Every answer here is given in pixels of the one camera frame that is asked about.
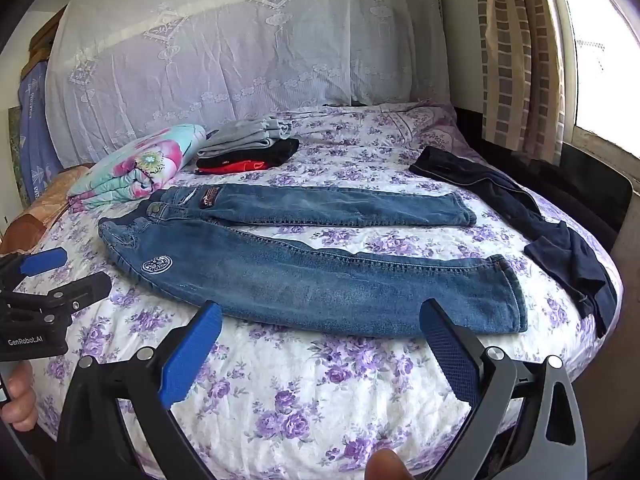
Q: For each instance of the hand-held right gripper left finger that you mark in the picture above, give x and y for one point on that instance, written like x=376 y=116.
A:
x=192 y=355

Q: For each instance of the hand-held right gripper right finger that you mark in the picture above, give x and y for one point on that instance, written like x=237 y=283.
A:
x=447 y=355

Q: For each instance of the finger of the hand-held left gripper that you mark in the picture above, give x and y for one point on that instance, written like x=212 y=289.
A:
x=75 y=296
x=44 y=262

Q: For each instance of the blue denim pants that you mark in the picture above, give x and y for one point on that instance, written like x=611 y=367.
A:
x=300 y=285

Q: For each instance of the dark navy pants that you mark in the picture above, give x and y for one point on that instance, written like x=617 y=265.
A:
x=565 y=255

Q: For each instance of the person's left hand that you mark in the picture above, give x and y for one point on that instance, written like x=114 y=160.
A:
x=22 y=395

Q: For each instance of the person's right hand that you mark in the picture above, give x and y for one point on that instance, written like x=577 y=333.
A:
x=386 y=466

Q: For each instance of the orange brown pillow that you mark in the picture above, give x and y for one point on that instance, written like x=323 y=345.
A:
x=35 y=210

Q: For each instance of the purple floral bed sheet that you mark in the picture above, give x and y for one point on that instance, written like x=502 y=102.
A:
x=300 y=410

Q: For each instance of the blue hanging cloth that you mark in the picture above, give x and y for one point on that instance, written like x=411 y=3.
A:
x=37 y=135

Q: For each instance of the folded colourful floral blanket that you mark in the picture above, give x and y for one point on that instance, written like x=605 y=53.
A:
x=140 y=165

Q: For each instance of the folded black and red garment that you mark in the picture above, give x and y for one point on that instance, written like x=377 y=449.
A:
x=272 y=152

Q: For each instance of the folded grey garment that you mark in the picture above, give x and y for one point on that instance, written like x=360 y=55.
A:
x=240 y=135

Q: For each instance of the beige checked curtain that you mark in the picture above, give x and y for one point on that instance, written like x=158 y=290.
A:
x=515 y=60

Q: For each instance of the bright window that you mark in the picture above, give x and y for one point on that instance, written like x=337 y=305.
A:
x=605 y=60

